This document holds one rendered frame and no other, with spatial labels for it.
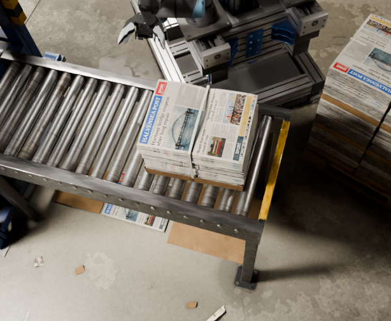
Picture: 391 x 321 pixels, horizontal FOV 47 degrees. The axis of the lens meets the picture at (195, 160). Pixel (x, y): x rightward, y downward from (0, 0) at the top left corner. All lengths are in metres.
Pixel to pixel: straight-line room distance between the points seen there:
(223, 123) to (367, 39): 0.85
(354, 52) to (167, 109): 0.88
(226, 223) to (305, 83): 1.30
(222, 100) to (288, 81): 1.13
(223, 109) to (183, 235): 1.06
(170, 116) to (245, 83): 1.17
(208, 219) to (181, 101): 0.44
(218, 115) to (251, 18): 0.83
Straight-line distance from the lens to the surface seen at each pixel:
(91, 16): 3.51
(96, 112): 1.95
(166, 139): 1.54
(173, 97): 1.63
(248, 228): 1.64
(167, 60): 2.80
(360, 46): 2.11
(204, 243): 2.45
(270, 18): 2.30
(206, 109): 1.59
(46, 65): 2.17
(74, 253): 2.57
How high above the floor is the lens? 2.34
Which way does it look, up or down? 62 degrees down
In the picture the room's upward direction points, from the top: 8 degrees counter-clockwise
